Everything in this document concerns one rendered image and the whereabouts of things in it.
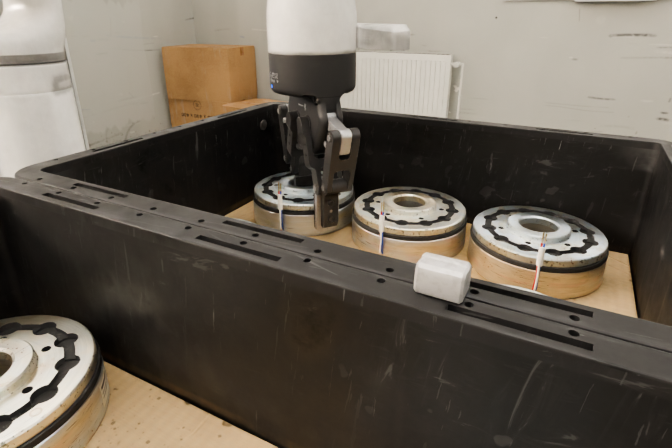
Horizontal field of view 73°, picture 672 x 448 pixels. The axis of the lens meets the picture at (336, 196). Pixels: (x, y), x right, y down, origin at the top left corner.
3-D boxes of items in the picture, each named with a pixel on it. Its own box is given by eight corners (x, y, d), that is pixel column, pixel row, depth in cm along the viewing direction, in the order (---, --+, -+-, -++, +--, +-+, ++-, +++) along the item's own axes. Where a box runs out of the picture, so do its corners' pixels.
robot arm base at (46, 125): (-8, 211, 55) (-53, 65, 48) (58, 186, 63) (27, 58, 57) (51, 221, 52) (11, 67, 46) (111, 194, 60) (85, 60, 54)
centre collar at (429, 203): (372, 210, 41) (372, 203, 41) (396, 193, 45) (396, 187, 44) (423, 222, 38) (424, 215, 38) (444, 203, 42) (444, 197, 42)
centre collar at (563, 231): (504, 238, 36) (505, 231, 35) (506, 214, 40) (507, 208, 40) (573, 249, 34) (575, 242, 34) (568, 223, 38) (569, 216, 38)
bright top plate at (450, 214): (333, 218, 40) (332, 212, 40) (384, 185, 48) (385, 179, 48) (441, 247, 35) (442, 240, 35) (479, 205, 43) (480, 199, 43)
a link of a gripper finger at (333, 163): (326, 127, 35) (316, 184, 39) (335, 141, 34) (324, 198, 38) (357, 124, 36) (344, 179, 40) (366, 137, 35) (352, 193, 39)
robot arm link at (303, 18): (416, 52, 38) (420, -31, 36) (288, 57, 33) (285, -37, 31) (364, 46, 45) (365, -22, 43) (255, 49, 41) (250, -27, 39)
